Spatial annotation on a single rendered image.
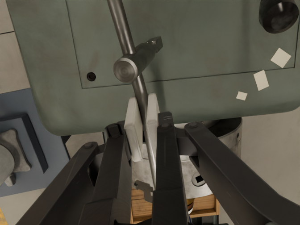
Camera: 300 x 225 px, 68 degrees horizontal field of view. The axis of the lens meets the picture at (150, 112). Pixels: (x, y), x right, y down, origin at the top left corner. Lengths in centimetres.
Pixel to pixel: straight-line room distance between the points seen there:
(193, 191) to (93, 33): 35
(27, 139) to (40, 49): 64
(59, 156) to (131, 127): 88
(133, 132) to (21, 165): 88
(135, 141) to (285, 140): 202
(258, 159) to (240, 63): 176
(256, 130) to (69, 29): 178
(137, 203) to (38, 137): 48
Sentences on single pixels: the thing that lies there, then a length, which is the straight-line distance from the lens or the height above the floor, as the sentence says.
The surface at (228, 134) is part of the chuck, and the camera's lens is 47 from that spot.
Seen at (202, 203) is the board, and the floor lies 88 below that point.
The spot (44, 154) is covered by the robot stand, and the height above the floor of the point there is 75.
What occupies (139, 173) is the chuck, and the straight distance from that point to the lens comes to 49.
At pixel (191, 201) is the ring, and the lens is 66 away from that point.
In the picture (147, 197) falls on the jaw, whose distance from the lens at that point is 54.
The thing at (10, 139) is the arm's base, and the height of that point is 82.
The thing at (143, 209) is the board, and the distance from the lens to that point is 96.
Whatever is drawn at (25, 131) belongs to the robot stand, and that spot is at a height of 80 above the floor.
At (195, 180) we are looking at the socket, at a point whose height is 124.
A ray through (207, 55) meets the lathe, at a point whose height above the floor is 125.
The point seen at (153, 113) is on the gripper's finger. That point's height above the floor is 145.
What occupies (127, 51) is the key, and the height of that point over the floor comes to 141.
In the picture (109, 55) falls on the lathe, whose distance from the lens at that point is 36.
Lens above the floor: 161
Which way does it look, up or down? 72 degrees down
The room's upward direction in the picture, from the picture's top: 169 degrees clockwise
